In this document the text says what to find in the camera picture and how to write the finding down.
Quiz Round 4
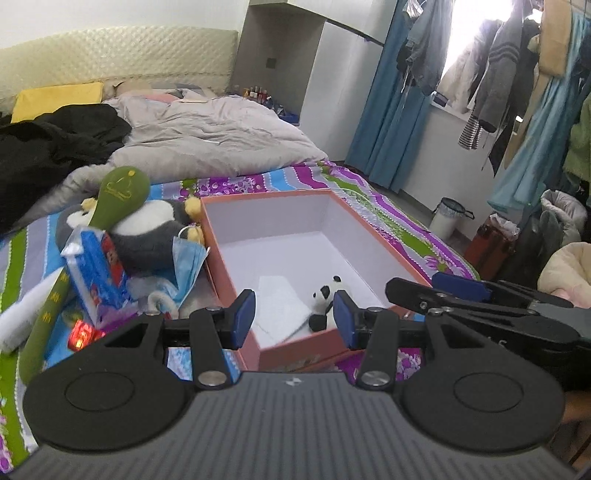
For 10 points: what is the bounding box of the striped floral bed sheet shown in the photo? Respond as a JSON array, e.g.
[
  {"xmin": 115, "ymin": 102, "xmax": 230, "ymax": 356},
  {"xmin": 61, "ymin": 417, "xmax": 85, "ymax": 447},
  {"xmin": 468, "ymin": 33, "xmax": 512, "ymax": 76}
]
[{"xmin": 0, "ymin": 159, "xmax": 481, "ymax": 468}]

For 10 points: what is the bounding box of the small panda plush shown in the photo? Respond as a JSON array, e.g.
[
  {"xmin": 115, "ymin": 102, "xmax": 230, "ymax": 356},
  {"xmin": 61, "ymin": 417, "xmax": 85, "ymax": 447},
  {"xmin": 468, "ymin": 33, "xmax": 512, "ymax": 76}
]
[{"xmin": 308, "ymin": 275, "xmax": 345, "ymax": 332}]

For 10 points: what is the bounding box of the white trash bin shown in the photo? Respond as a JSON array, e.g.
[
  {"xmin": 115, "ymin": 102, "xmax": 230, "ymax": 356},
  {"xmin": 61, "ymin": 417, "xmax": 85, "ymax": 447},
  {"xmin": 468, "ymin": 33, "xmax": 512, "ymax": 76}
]
[{"xmin": 428, "ymin": 197, "xmax": 476, "ymax": 241}]

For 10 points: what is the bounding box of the white rolled cloth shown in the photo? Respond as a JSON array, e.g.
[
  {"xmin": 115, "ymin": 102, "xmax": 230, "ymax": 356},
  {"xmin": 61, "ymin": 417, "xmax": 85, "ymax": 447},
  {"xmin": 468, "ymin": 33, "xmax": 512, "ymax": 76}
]
[{"xmin": 0, "ymin": 268, "xmax": 70, "ymax": 354}]

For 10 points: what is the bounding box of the black clothing pile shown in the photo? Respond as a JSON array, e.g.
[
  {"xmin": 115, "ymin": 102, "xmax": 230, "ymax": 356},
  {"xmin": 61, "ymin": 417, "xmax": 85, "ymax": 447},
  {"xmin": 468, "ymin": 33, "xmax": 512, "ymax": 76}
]
[{"xmin": 0, "ymin": 104, "xmax": 134, "ymax": 236}]

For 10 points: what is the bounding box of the yellow pillow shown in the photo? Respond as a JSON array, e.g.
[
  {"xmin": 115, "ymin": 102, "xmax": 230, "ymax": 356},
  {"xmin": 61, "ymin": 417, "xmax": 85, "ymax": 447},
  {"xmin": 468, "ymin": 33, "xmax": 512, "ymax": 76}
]
[{"xmin": 10, "ymin": 82, "xmax": 105, "ymax": 124}]

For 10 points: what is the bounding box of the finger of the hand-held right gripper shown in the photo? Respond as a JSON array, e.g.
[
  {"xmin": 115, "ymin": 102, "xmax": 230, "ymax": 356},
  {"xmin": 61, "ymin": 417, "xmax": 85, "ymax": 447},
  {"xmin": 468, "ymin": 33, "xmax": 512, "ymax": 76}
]
[
  {"xmin": 432, "ymin": 271, "xmax": 574, "ymax": 308},
  {"xmin": 385, "ymin": 276, "xmax": 579, "ymax": 345}
]

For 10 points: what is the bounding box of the white plush keychain loop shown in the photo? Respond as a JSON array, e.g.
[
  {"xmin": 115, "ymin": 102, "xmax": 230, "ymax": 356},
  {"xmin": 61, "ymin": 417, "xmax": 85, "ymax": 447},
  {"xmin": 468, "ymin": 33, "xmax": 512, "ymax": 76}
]
[{"xmin": 147, "ymin": 294, "xmax": 180, "ymax": 320}]

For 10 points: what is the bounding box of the grey striped jacket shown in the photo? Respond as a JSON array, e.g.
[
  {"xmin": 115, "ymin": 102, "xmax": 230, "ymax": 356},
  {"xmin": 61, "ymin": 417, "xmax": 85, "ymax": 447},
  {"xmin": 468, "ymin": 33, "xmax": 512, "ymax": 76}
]
[{"xmin": 457, "ymin": 4, "xmax": 542, "ymax": 151}]

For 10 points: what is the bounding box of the orange cardboard box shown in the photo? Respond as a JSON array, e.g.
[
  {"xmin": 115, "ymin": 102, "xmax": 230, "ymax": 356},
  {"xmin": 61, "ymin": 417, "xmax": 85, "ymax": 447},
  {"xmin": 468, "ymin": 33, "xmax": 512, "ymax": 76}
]
[{"xmin": 199, "ymin": 188, "xmax": 435, "ymax": 373}]

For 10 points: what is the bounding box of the light blue dress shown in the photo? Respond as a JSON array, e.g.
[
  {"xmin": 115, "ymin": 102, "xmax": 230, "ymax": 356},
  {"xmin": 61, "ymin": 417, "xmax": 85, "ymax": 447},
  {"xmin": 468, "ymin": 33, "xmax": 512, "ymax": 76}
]
[{"xmin": 487, "ymin": 9, "xmax": 591, "ymax": 214}]

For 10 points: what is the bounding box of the white jacket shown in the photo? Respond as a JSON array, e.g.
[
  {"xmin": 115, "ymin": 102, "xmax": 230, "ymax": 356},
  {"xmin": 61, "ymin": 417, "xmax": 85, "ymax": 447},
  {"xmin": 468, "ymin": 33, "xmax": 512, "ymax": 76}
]
[{"xmin": 436, "ymin": 18, "xmax": 491, "ymax": 116}]

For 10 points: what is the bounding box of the grey penguin plush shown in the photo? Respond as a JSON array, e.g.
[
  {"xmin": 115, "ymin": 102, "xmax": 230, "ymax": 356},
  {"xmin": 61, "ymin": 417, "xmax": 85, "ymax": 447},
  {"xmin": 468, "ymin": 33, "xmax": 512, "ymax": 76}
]
[{"xmin": 55, "ymin": 196, "xmax": 206, "ymax": 278}]

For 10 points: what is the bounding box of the red brown suitcase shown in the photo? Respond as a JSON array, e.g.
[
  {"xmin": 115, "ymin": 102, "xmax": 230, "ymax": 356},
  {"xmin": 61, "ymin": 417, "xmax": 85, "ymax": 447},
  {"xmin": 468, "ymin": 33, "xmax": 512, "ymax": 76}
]
[{"xmin": 464, "ymin": 213, "xmax": 520, "ymax": 281}]

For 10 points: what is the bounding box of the blue curtain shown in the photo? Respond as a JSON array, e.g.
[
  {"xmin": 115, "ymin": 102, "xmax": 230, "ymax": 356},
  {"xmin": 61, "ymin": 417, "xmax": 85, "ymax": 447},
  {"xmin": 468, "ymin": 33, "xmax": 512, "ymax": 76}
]
[{"xmin": 345, "ymin": 0, "xmax": 445, "ymax": 195}]

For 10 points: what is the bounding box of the white wardrobe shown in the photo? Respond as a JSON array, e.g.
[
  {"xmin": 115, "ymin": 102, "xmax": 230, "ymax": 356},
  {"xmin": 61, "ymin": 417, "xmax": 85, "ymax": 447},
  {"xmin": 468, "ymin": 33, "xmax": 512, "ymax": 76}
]
[{"xmin": 299, "ymin": 0, "xmax": 399, "ymax": 163}]

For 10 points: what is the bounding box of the small red toy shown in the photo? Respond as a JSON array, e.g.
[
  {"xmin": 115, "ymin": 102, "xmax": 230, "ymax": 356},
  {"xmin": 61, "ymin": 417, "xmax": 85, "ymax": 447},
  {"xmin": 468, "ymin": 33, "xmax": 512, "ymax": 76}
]
[{"xmin": 67, "ymin": 320, "xmax": 105, "ymax": 352}]

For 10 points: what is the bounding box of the grey duvet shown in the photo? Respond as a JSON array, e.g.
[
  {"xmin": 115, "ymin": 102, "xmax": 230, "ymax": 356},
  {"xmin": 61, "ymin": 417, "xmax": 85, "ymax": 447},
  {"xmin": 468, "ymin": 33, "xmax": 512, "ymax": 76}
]
[{"xmin": 14, "ymin": 88, "xmax": 329, "ymax": 232}]

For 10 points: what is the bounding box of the tan coat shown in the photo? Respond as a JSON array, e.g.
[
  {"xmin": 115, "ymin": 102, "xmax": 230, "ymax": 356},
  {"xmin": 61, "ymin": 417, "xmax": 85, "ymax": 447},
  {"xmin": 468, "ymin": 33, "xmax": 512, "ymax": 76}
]
[{"xmin": 503, "ymin": 0, "xmax": 577, "ymax": 172}]

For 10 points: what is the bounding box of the denim jacket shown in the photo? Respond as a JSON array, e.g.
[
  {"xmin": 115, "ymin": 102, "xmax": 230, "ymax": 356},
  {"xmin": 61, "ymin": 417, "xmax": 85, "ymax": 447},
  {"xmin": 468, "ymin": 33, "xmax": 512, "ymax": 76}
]
[{"xmin": 396, "ymin": 0, "xmax": 456, "ymax": 96}]

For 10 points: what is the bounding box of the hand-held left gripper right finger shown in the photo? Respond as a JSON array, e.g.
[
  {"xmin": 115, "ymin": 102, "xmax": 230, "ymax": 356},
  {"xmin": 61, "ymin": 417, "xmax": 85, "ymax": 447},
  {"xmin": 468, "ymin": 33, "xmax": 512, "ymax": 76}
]
[{"xmin": 332, "ymin": 290, "xmax": 492, "ymax": 391}]

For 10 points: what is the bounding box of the long green plush toy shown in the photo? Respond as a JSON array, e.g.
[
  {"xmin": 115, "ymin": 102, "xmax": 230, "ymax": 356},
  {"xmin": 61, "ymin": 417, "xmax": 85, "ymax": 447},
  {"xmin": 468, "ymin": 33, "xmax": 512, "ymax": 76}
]
[{"xmin": 18, "ymin": 165, "xmax": 151, "ymax": 385}]

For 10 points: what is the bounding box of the cream fleece garment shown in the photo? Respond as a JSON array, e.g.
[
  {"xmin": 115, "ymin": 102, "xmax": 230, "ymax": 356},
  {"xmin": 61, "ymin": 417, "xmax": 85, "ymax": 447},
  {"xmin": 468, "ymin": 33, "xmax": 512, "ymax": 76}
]
[{"xmin": 537, "ymin": 242, "xmax": 591, "ymax": 302}]

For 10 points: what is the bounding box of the cream padded headboard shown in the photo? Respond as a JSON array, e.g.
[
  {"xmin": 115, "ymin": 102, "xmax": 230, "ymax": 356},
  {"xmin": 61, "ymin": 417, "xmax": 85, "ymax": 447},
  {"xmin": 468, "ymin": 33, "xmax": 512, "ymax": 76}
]
[{"xmin": 0, "ymin": 24, "xmax": 240, "ymax": 118}]

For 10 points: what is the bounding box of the grey puffer jacket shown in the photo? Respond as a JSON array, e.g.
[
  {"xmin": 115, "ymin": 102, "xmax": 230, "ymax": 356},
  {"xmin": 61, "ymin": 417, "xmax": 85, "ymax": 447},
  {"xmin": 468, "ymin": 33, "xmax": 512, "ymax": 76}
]
[{"xmin": 521, "ymin": 188, "xmax": 590, "ymax": 288}]

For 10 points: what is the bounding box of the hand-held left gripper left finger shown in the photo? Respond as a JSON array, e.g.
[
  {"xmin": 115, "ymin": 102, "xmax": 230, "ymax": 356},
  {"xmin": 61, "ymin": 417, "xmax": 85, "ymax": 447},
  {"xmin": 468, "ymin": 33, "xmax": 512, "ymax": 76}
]
[{"xmin": 95, "ymin": 289, "xmax": 257, "ymax": 390}]

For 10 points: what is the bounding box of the pink cloth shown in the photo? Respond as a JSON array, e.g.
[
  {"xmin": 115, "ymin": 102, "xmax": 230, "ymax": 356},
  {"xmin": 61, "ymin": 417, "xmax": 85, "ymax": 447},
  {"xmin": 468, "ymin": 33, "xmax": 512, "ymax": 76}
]
[{"xmin": 117, "ymin": 90, "xmax": 186, "ymax": 105}]

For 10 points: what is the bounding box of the person's right forearm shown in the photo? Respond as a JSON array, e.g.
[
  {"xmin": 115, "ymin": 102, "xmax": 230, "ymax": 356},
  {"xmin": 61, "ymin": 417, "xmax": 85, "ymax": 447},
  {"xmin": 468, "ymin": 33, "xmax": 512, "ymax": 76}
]
[{"xmin": 562, "ymin": 390, "xmax": 591, "ymax": 424}]

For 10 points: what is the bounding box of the blue tissue packet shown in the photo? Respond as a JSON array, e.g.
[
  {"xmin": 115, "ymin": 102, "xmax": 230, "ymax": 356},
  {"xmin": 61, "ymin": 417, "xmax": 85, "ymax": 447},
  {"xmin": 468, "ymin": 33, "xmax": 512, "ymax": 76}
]
[{"xmin": 62, "ymin": 228, "xmax": 139, "ymax": 326}]

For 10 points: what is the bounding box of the row of small bottles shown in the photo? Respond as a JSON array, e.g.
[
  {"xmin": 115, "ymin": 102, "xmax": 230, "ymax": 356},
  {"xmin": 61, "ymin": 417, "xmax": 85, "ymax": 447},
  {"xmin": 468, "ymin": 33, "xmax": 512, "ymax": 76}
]
[{"xmin": 242, "ymin": 84, "xmax": 274, "ymax": 105}]

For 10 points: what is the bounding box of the green fuzzy garment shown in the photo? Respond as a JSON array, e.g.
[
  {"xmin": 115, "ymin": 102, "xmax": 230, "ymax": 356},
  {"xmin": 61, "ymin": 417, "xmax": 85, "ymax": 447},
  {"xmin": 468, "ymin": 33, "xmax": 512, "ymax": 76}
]
[{"xmin": 561, "ymin": 92, "xmax": 591, "ymax": 195}]

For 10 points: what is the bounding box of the white folded cloth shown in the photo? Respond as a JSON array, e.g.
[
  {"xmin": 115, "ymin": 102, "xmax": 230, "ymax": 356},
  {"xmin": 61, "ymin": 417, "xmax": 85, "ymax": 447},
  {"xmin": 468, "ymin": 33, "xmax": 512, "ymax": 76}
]
[{"xmin": 252, "ymin": 275, "xmax": 315, "ymax": 347}]

